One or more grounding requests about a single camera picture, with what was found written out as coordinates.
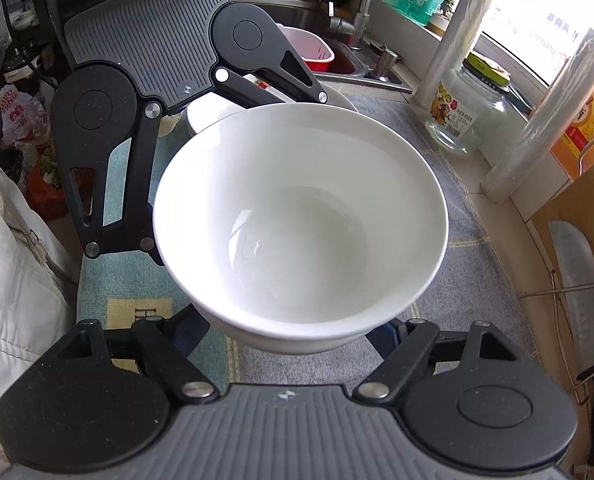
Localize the white plate with flower print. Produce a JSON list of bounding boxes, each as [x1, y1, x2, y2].
[[185, 74, 358, 134]]

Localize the large plain white bowl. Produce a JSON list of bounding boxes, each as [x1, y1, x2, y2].
[[152, 103, 449, 339]]

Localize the kitchen cleaver knife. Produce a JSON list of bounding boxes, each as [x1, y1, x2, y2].
[[548, 220, 594, 466]]

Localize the grey checked table mat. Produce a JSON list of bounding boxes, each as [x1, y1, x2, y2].
[[76, 92, 536, 389]]

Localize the red snack bag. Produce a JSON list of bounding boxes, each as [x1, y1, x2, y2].
[[0, 84, 48, 148]]

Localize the white strainer basket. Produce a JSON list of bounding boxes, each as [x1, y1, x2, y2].
[[277, 24, 335, 65]]

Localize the white jacket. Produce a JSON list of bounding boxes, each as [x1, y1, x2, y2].
[[0, 131, 81, 476]]

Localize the red wash basin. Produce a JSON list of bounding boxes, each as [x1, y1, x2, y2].
[[302, 41, 364, 76]]

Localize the chrome faucet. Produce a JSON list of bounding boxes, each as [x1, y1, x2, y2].
[[328, 0, 372, 51]]

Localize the stainless steel sink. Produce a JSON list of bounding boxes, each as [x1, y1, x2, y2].
[[232, 0, 413, 96]]

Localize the glass jar with green lid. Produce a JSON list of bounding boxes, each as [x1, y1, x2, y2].
[[425, 51, 532, 154]]

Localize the wooden cutting board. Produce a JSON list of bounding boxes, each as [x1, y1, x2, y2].
[[529, 146, 594, 411]]

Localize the plastic wrap roll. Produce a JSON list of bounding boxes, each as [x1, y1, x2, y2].
[[414, 0, 492, 110], [481, 29, 594, 203]]

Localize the wire knife rack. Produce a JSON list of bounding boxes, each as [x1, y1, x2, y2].
[[517, 270, 594, 406]]

